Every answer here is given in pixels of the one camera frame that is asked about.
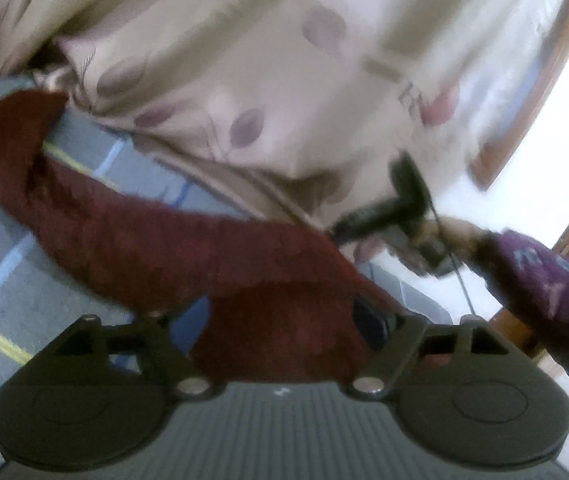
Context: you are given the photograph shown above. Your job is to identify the person's right hand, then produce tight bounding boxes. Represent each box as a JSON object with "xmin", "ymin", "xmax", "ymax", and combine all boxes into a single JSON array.
[{"xmin": 394, "ymin": 217, "xmax": 490, "ymax": 278}]

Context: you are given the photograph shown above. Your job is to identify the brown wooden window frame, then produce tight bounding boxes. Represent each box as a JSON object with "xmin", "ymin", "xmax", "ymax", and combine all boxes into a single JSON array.
[{"xmin": 468, "ymin": 0, "xmax": 569, "ymax": 192}]

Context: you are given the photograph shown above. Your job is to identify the purple patterned right sleeve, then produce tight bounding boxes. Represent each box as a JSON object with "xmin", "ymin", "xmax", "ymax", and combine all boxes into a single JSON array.
[{"xmin": 470, "ymin": 230, "xmax": 569, "ymax": 375}]

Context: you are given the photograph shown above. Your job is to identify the beige leaf print curtain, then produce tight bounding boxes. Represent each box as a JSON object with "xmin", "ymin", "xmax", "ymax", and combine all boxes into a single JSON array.
[{"xmin": 0, "ymin": 0, "xmax": 563, "ymax": 226}]

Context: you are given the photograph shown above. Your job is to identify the dark red knitted sweater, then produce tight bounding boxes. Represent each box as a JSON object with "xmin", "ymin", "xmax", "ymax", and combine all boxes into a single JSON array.
[{"xmin": 0, "ymin": 90, "xmax": 401, "ymax": 382}]

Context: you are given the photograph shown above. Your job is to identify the blue plaid bed sheet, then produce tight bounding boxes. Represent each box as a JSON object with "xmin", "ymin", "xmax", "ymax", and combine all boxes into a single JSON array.
[{"xmin": 0, "ymin": 75, "xmax": 458, "ymax": 480}]

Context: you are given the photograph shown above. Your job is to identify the thin black cable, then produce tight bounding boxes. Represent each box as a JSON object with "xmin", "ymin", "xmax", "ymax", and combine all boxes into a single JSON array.
[{"xmin": 427, "ymin": 194, "xmax": 479, "ymax": 316}]

